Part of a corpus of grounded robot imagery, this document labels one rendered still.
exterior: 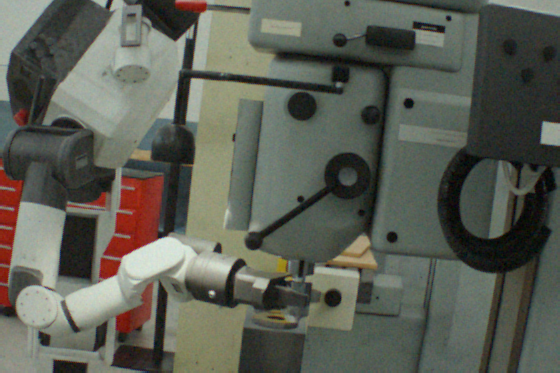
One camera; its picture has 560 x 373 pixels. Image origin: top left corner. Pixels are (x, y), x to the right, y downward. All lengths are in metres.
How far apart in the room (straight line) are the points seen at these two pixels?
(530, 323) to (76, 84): 0.93
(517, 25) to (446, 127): 0.30
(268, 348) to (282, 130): 0.54
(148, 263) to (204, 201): 1.68
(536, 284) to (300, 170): 0.42
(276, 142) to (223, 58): 1.83
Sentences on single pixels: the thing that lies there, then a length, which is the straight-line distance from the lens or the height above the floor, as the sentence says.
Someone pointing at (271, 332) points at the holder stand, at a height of 1.12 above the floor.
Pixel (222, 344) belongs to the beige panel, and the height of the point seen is 0.74.
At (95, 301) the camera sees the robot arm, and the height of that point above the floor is 1.17.
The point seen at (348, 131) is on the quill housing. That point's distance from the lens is 1.72.
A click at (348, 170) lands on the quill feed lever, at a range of 1.68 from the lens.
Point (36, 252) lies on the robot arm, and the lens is 1.94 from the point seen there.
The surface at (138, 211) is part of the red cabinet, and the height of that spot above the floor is 0.81.
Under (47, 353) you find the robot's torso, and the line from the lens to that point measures 2.45.
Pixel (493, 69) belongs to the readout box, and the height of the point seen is 1.63.
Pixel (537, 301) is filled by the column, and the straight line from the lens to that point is 1.72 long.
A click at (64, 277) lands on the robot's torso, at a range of 2.42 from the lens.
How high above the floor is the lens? 1.57
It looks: 3 degrees down
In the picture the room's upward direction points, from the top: 7 degrees clockwise
